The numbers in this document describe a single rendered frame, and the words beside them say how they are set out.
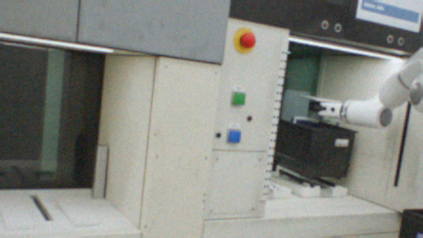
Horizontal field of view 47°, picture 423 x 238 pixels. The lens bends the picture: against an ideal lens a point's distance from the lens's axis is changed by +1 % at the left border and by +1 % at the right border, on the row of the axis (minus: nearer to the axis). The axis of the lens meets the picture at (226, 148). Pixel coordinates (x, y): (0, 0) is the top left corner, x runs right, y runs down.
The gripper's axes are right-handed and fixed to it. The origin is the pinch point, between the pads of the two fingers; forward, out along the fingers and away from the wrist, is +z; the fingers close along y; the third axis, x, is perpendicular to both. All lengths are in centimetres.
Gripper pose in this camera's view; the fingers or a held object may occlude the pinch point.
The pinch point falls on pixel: (317, 107)
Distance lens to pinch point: 184.4
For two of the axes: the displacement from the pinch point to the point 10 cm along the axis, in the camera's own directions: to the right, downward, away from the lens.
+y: 8.3, 0.3, 5.5
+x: 1.2, -9.8, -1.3
